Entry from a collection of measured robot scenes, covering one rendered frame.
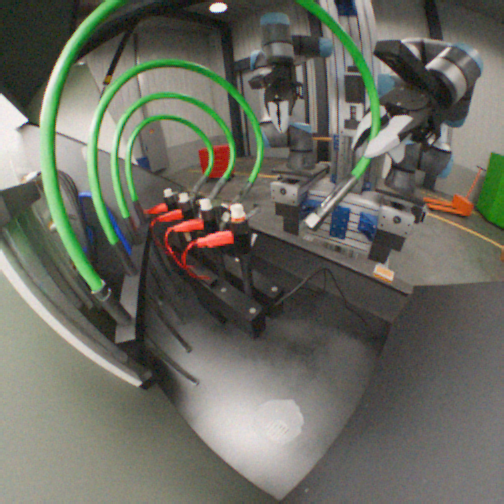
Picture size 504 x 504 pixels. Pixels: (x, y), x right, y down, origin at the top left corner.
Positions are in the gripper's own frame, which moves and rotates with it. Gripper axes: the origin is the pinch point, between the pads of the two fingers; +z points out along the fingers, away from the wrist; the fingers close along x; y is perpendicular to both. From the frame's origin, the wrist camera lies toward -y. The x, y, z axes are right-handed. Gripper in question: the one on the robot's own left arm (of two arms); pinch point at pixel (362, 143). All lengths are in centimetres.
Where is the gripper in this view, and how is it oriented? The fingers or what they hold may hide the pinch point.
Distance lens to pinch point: 29.2
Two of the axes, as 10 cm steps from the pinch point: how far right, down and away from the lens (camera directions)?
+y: 7.3, 2.9, 6.1
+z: -6.4, 6.0, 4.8
